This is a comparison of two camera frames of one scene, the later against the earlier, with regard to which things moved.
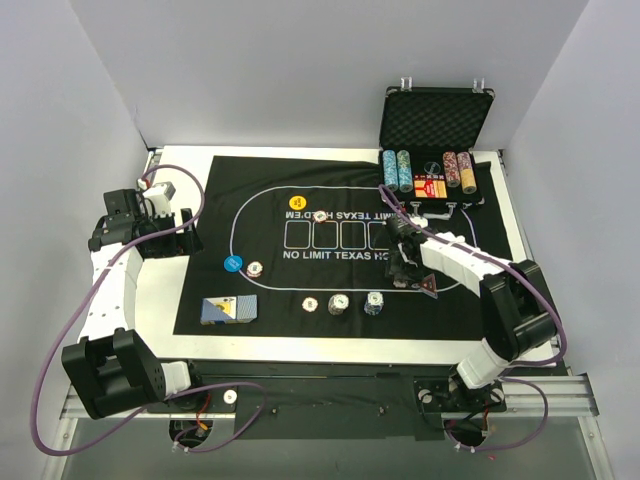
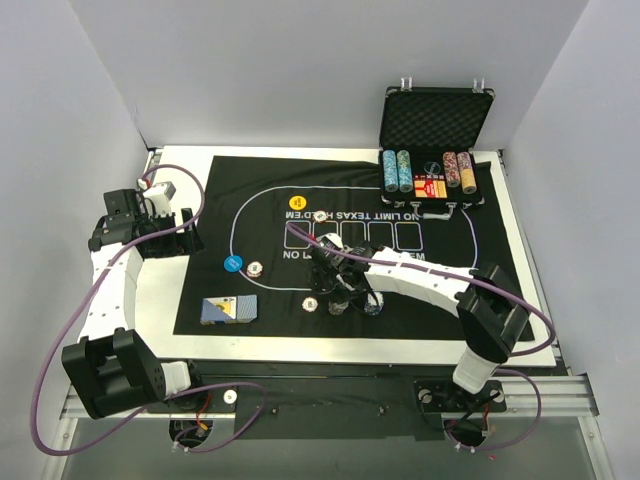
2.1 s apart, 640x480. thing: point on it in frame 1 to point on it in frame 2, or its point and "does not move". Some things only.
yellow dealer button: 297,202 does not move
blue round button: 233,263 does not move
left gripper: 176,236 does not move
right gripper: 400,259 to 343,282
